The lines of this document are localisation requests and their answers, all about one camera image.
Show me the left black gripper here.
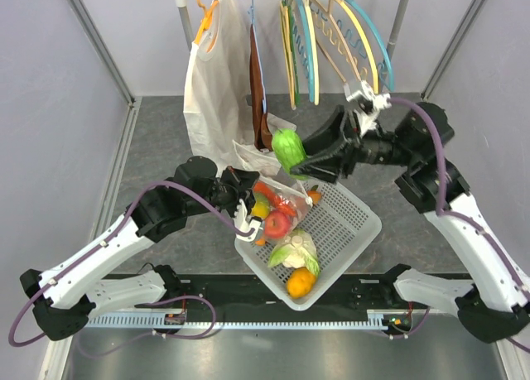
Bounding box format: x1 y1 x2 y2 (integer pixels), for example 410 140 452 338
186 166 260 222

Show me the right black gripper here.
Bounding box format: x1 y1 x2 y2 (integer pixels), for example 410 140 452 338
288 103 417 184

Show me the yellow lemon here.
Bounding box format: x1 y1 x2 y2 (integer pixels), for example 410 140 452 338
251 192 271 219

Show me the orange carrot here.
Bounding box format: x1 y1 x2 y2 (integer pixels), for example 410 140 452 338
253 181 297 217

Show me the clear dotted zip top bag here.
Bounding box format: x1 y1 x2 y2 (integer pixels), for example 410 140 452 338
233 142 313 246

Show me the light green cucumber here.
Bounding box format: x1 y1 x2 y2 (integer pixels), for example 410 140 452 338
272 128 307 180

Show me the red apple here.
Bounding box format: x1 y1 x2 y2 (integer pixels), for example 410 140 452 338
263 210 291 239

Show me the orange tangerine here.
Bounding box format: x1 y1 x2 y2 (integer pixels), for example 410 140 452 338
286 267 317 300

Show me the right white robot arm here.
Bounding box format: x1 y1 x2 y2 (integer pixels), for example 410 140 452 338
290 97 529 344

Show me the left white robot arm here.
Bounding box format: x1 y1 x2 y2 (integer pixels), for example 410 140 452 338
20 156 260 341

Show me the orange pumpkin slice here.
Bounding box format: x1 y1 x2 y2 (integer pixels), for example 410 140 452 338
306 185 322 205

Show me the brown cloth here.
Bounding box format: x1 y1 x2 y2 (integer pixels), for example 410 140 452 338
249 24 272 151

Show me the white plastic basket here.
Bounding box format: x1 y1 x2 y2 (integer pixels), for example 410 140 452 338
234 182 382 311

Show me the white t-shirt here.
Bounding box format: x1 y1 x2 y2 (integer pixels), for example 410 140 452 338
183 0 295 171

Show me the white cauliflower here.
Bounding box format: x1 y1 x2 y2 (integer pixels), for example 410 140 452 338
267 228 320 277

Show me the cream hanger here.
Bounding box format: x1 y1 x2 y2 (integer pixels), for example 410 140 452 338
280 2 296 110

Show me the teal plastic hanger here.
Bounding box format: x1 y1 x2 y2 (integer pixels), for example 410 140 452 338
334 0 395 93

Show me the yellow plastic hanger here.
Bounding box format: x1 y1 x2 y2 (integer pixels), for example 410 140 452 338
310 0 391 94

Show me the green hanger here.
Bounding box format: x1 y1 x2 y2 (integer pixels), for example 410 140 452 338
286 0 300 109

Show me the light blue hanger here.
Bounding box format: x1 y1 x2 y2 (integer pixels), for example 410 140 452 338
292 0 320 105

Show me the orange hanger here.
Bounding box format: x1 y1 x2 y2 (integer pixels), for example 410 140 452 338
194 0 219 45

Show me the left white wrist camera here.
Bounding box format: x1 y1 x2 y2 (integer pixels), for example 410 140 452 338
233 199 263 243

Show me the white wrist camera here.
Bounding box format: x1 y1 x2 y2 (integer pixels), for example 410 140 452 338
233 199 263 243
344 80 391 132

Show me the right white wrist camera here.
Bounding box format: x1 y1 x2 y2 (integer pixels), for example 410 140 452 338
344 80 391 132

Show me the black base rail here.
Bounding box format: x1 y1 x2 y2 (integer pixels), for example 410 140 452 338
90 267 469 324

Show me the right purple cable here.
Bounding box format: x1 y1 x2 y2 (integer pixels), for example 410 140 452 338
388 97 530 353

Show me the purple cable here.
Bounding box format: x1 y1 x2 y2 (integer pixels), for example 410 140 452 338
388 97 530 353
7 180 253 358

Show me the white slotted cable duct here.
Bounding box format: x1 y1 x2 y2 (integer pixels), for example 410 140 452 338
85 310 388 331

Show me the blue wire hanger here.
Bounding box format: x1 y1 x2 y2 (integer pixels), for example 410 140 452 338
248 0 267 113

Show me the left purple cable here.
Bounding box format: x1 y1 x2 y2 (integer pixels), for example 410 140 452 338
7 180 253 358

